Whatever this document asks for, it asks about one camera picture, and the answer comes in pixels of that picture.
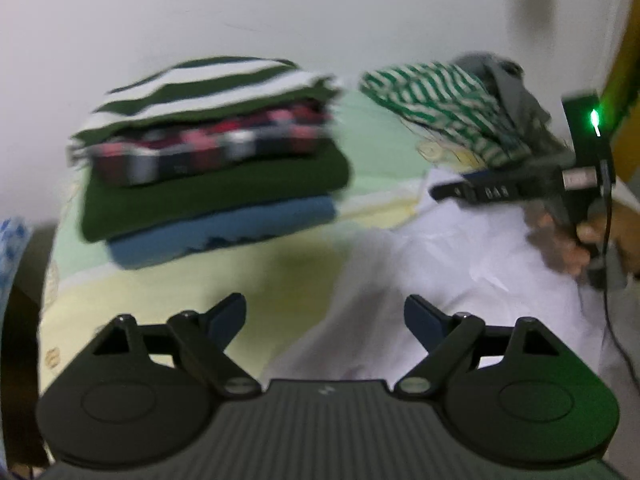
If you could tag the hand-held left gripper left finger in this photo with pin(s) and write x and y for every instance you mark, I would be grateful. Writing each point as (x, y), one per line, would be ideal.
(228, 318)

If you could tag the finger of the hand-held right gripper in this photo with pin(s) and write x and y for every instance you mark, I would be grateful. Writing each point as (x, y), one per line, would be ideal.
(490, 191)

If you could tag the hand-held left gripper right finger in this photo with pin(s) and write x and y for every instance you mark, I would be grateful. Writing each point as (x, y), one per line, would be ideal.
(424, 318)

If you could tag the person's right hand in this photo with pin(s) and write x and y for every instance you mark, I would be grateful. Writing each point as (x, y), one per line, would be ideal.
(562, 250)

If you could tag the pale green printed bedsheet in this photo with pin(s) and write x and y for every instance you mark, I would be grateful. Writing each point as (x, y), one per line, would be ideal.
(280, 270)

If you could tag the grey garment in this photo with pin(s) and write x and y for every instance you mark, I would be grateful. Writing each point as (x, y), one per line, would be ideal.
(520, 95)

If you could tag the blue folded garment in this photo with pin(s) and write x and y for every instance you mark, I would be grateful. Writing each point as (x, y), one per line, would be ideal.
(215, 235)

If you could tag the bright green white striped cloth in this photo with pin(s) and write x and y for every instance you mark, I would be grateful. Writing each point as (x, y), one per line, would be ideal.
(430, 95)

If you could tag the dark green folded garment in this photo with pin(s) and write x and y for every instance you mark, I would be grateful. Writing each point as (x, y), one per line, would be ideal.
(215, 185)

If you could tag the red black plaid shirt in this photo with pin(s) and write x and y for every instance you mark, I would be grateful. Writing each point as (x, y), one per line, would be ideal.
(225, 142)

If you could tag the blue white patterned cloth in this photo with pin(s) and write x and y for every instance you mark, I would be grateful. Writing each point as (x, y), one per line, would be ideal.
(11, 250)

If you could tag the dark green white striped shirt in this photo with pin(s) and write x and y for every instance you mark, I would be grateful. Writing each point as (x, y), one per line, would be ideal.
(210, 85)

